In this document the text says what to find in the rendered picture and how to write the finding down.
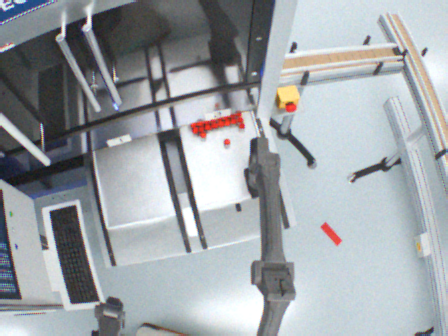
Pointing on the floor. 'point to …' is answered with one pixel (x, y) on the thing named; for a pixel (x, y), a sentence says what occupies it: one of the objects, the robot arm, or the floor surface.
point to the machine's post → (274, 54)
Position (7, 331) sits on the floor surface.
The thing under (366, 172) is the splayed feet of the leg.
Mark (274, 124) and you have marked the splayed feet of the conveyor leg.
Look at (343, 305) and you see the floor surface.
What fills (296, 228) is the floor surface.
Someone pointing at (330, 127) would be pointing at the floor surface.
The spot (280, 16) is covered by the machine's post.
